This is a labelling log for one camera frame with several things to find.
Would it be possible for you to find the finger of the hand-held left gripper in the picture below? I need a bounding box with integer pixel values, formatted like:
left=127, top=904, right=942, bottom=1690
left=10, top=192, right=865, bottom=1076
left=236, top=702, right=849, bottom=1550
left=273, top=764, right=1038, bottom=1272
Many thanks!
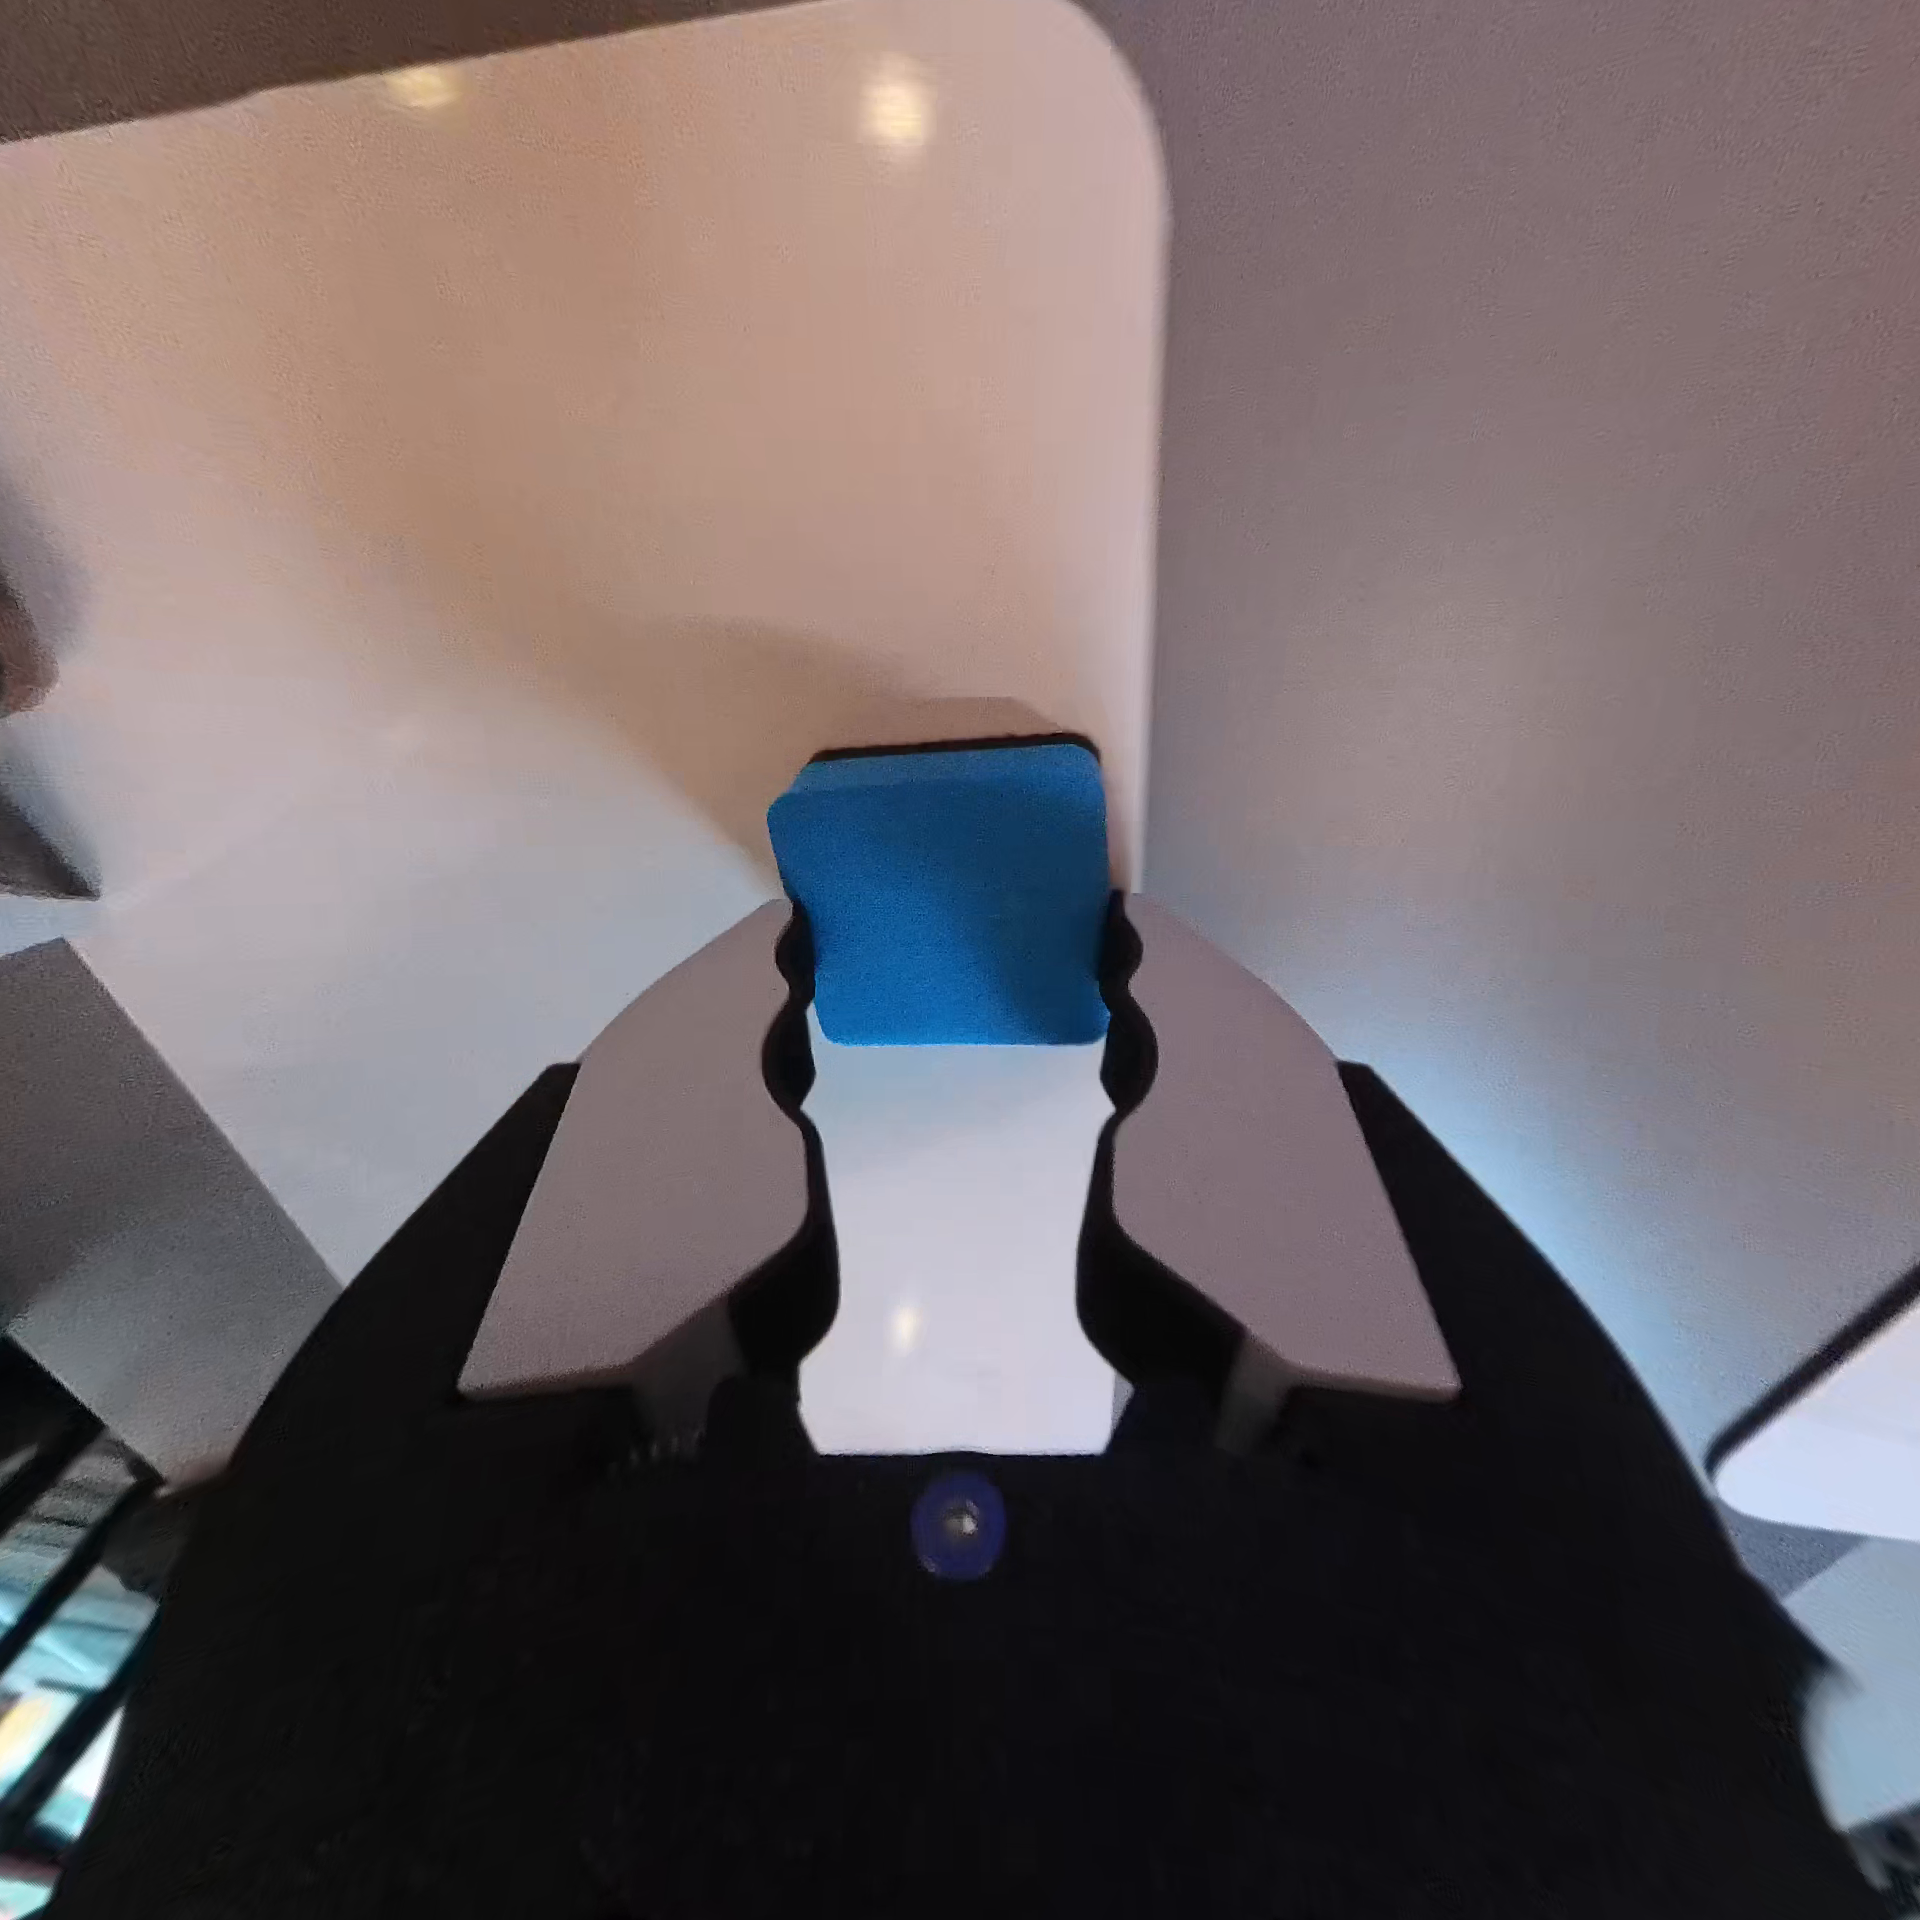
left=0, top=779, right=105, bottom=904

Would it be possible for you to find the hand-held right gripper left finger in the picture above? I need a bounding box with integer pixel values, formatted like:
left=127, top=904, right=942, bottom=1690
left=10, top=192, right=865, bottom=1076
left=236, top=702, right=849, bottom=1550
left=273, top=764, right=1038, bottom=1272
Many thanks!
left=457, top=901, right=842, bottom=1450

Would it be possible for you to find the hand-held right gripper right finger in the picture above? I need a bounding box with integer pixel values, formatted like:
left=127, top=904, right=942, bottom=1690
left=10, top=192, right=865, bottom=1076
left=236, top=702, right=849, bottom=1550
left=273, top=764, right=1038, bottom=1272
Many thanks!
left=1076, top=891, right=1465, bottom=1460

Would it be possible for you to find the blue whiteboard eraser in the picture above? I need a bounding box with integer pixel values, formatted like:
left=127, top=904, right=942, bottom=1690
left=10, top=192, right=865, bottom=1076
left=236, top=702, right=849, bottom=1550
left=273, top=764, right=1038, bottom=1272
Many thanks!
left=765, top=733, right=1121, bottom=1048

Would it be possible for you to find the white whiteboard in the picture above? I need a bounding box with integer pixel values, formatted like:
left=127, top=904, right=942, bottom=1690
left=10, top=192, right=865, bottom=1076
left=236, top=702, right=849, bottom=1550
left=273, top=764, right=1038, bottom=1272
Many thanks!
left=0, top=0, right=1173, bottom=1455

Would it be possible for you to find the white document stand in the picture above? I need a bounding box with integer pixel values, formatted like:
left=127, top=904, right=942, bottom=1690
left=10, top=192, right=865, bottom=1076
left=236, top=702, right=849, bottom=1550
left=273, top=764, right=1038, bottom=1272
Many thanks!
left=1709, top=1266, right=1920, bottom=1547

